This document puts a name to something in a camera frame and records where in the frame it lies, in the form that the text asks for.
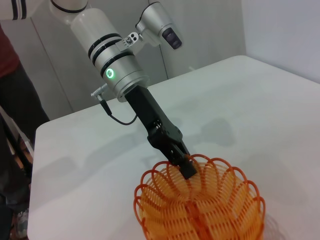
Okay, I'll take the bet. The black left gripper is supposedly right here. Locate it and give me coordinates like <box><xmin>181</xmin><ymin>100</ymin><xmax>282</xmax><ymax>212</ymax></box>
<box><xmin>124</xmin><ymin>86</ymin><xmax>198</xmax><ymax>180</ymax></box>

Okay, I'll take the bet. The person in dark clothes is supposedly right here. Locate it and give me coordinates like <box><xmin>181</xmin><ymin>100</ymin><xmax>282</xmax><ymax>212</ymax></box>
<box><xmin>0</xmin><ymin>23</ymin><xmax>51</xmax><ymax>240</ymax></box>

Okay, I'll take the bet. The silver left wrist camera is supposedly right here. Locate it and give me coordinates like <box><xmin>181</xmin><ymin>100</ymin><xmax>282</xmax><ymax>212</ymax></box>
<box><xmin>116</xmin><ymin>1</ymin><xmax>183</xmax><ymax>54</ymax></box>

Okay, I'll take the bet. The orange plastic wire basket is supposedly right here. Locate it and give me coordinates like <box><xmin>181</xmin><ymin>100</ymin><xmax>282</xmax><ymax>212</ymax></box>
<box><xmin>133</xmin><ymin>153</ymin><xmax>266</xmax><ymax>240</ymax></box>

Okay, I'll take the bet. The left arm connector cable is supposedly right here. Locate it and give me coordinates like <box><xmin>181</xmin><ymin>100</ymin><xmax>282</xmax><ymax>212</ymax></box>
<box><xmin>90</xmin><ymin>84</ymin><xmax>138</xmax><ymax>126</ymax></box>

